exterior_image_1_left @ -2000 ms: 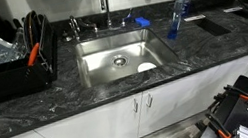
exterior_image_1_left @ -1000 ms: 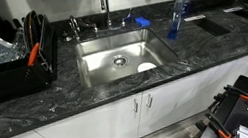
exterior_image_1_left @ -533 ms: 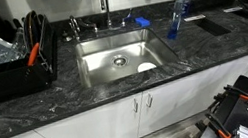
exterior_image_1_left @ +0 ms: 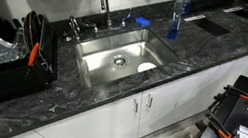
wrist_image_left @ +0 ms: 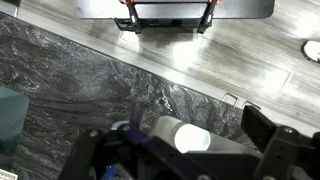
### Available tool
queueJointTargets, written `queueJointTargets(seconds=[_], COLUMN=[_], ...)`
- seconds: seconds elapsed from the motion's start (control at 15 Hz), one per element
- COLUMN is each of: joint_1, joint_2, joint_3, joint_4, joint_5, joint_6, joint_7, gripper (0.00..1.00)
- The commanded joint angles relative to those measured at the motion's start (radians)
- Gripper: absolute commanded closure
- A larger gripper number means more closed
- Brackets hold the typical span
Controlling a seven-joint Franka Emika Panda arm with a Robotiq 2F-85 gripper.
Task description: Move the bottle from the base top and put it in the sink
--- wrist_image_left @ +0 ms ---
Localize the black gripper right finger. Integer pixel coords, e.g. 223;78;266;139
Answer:
241;105;320;180

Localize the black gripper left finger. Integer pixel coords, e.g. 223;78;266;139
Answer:
58;101;208;180

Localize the teal box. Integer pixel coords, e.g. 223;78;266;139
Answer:
0;85;31;167

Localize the white label strip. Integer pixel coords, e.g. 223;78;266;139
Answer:
0;168;18;180

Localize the white shoe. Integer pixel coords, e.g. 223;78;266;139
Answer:
301;39;320;64

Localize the black orange bar clamp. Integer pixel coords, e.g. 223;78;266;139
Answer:
196;0;221;35
123;0;143;35

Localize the black robot cart platform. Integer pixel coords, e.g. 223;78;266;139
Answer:
73;0;276;33

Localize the silver drawer handle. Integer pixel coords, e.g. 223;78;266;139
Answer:
221;92;240;108
242;100;262;113

